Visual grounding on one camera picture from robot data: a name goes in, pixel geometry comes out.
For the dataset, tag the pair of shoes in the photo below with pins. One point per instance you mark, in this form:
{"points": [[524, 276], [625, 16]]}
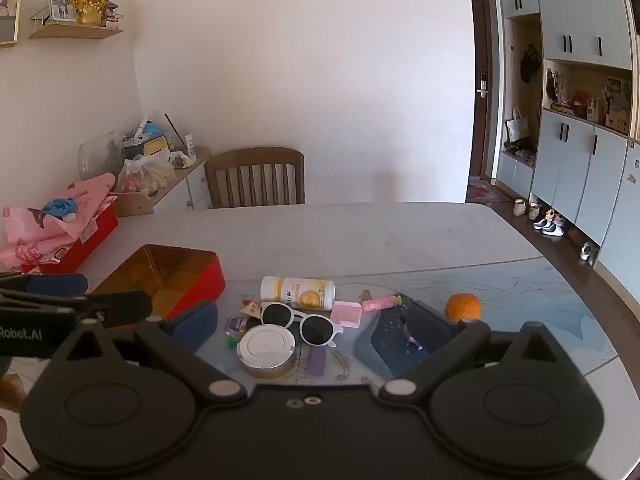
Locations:
{"points": [[553, 224]]}

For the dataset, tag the glass bowl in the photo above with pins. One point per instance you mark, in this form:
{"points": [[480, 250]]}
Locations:
{"points": [[100, 155]]}

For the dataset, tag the pink square eraser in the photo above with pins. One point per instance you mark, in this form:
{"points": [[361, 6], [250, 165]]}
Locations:
{"points": [[346, 314]]}

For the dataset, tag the large red gift box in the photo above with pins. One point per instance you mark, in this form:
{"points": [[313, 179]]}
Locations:
{"points": [[68, 259]]}

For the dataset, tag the purple spiky toy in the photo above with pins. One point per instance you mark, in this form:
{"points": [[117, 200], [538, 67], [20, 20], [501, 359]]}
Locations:
{"points": [[413, 335]]}

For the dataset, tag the wooden sideboard cabinet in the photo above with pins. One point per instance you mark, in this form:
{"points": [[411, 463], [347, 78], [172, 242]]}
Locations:
{"points": [[189, 191]]}

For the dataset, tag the round white lid tin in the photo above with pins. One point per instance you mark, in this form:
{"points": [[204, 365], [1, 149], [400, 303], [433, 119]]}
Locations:
{"points": [[267, 351]]}

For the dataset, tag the brown entrance door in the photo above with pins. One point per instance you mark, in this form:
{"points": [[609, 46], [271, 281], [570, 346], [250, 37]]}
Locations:
{"points": [[486, 96]]}

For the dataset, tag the wooden chair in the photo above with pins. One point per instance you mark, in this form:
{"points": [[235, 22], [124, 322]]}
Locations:
{"points": [[254, 177]]}

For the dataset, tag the pink tube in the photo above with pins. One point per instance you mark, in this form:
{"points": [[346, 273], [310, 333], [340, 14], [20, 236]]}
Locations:
{"points": [[379, 304]]}

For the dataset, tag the green yellow box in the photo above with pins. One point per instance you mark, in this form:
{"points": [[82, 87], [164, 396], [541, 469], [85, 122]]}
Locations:
{"points": [[149, 147]]}

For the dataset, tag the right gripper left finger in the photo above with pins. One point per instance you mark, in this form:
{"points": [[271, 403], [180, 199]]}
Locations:
{"points": [[170, 345]]}

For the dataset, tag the white sunglasses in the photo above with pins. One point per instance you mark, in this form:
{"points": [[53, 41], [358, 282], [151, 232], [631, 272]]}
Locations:
{"points": [[316, 330]]}

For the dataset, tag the white tote bag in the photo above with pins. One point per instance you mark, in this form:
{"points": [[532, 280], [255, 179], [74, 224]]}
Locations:
{"points": [[517, 128]]}

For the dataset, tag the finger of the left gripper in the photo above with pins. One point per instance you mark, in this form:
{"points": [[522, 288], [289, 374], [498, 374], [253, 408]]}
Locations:
{"points": [[115, 309], [49, 285]]}

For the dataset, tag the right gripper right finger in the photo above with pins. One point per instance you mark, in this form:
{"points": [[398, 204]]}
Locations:
{"points": [[453, 346]]}

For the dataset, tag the orange fruit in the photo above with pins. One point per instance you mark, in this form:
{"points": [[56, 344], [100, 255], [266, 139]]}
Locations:
{"points": [[463, 305]]}

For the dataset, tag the blue patterned placemat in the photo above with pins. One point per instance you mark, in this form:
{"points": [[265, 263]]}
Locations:
{"points": [[512, 293]]}

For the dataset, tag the wooden wall shelf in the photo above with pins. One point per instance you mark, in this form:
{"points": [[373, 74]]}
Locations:
{"points": [[45, 27]]}

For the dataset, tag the blue label black pod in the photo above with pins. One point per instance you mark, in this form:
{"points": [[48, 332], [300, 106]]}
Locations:
{"points": [[236, 326]]}

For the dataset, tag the white plastic bag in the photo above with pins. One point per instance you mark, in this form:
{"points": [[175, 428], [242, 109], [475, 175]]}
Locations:
{"points": [[145, 174]]}

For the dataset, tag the white wall cabinet unit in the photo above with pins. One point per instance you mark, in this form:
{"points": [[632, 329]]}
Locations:
{"points": [[572, 67]]}

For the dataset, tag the pink paper bag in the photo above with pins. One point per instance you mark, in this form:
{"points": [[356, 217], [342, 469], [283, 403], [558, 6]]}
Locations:
{"points": [[31, 234]]}

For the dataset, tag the green small clip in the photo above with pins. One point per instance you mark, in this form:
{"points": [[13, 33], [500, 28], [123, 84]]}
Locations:
{"points": [[231, 342]]}

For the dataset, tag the blue cloth toy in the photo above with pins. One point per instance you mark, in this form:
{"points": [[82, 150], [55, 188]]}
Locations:
{"points": [[61, 208]]}

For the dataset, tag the red tin box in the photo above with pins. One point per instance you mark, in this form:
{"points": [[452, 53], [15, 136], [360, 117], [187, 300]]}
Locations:
{"points": [[175, 278]]}

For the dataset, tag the white yellow bottle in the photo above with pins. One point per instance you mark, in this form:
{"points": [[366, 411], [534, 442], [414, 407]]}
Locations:
{"points": [[302, 293]]}

